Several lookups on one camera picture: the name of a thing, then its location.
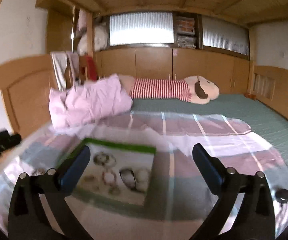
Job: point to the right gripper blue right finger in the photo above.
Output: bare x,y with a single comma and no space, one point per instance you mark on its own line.
211,168

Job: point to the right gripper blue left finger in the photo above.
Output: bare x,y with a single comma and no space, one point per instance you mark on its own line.
73,173

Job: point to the green cardboard box tray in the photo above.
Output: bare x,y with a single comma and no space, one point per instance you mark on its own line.
106,161

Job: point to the black watch with strap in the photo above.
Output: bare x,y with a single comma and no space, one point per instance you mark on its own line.
128,178

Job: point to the striped pastel bed sheet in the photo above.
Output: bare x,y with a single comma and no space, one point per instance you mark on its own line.
178,199

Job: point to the wooden bed headboard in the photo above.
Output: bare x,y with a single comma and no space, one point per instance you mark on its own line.
24,93

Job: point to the pink crumpled quilt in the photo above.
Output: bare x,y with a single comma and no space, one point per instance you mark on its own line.
83,104

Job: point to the green bed mattress cover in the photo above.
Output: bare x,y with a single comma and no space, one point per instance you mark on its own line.
263,120

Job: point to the striped plush doll pillow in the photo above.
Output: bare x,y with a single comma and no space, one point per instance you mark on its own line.
193,89

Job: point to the red cloth on chair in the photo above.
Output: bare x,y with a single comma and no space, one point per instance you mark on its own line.
88,68

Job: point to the grey towel on headboard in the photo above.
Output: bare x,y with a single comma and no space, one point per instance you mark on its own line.
63,60

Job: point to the wooden bed footboard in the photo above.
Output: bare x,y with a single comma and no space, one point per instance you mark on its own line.
269,85

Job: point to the folded linens on shelf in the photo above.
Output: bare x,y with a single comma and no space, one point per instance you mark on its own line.
185,32

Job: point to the wooden wall cabinets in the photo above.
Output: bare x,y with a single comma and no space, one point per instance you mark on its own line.
228,72

